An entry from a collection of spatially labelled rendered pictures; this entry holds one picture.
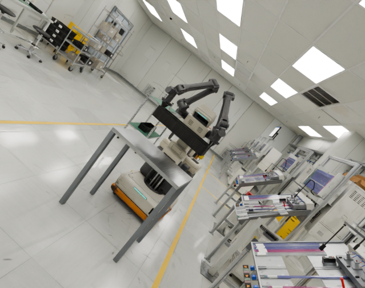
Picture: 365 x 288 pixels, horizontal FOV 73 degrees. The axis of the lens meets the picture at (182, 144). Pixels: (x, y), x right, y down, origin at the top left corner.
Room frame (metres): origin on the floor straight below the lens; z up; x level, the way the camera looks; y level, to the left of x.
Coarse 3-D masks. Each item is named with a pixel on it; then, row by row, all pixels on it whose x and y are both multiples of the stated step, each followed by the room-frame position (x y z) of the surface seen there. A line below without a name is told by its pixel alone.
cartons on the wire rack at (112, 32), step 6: (102, 24) 7.23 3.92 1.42; (108, 24) 7.21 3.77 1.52; (102, 30) 7.21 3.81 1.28; (114, 30) 7.47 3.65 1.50; (114, 36) 7.78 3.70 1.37; (120, 36) 7.95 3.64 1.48; (90, 42) 7.14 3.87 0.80; (102, 48) 7.51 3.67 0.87; (96, 60) 7.74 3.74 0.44; (96, 66) 7.74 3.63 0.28; (102, 66) 8.08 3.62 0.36
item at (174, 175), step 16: (112, 128) 1.88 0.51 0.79; (128, 144) 1.84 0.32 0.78; (144, 144) 2.06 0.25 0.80; (96, 160) 1.90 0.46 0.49; (160, 160) 1.98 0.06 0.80; (80, 176) 1.88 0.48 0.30; (176, 176) 1.90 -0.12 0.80; (176, 192) 2.14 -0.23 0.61; (160, 208) 1.74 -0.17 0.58; (144, 224) 1.74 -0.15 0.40
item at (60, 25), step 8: (56, 24) 6.65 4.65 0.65; (64, 24) 7.05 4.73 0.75; (48, 32) 6.68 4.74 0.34; (56, 32) 6.66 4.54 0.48; (64, 32) 6.65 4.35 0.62; (72, 32) 6.80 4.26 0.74; (40, 40) 6.69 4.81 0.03; (48, 40) 6.67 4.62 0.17; (56, 40) 6.66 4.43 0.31; (72, 40) 7.01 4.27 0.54; (56, 48) 6.62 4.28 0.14; (64, 48) 6.92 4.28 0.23
